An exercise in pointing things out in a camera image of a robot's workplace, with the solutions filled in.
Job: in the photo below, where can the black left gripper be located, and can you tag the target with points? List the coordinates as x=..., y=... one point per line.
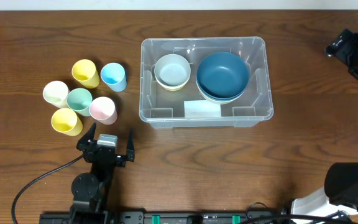
x=105, y=154

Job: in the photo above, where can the pink cup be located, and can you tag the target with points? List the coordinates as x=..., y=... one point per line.
x=104, y=110

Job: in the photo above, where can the mint green cup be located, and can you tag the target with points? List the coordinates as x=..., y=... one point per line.
x=79, y=100

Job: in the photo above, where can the light blue cup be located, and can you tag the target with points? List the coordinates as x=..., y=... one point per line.
x=114, y=75

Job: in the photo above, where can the cream white cup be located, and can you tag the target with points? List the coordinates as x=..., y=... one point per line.
x=56, y=93

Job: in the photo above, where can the yellow cup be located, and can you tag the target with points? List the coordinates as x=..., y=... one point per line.
x=85, y=72
x=67, y=122

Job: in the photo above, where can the small white bowl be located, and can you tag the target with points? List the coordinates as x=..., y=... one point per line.
x=172, y=81

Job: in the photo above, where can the small yellow bowl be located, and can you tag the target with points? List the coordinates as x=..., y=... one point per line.
x=172, y=88

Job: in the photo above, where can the small light grey bowl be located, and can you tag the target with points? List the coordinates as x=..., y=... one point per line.
x=172, y=65

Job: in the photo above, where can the dark blue bowl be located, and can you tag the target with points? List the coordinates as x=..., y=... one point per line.
x=224, y=90
x=222, y=67

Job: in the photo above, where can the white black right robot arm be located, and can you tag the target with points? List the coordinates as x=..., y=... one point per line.
x=339, y=193

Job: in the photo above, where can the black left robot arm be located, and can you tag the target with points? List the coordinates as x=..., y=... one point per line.
x=90, y=189

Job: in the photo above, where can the clear plastic storage container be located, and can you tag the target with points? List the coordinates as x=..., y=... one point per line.
x=187, y=107

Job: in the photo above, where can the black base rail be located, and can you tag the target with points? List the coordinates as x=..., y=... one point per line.
x=151, y=218

